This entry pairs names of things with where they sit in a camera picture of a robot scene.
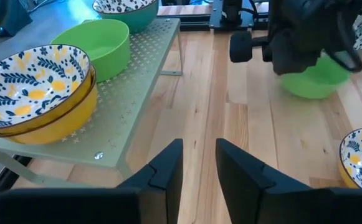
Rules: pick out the yellow bowl with floral inside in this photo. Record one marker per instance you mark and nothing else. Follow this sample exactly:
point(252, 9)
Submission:
point(361, 158)
point(71, 121)
point(31, 87)

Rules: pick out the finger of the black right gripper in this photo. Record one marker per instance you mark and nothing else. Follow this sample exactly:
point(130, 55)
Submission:
point(293, 60)
point(352, 37)

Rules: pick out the green plastic bowl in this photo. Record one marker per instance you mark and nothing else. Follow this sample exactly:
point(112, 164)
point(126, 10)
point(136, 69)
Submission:
point(106, 53)
point(314, 85)

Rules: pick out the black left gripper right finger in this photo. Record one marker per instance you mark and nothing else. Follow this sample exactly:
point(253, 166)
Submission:
point(240, 186)

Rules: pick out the black aluminium table frame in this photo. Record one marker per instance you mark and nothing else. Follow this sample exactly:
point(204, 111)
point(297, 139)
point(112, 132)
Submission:
point(196, 23)

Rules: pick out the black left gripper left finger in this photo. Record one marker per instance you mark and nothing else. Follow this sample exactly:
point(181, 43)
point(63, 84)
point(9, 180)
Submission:
point(165, 186)

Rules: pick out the pale green perforated metal shelf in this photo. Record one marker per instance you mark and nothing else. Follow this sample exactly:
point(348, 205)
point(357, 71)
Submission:
point(131, 102)

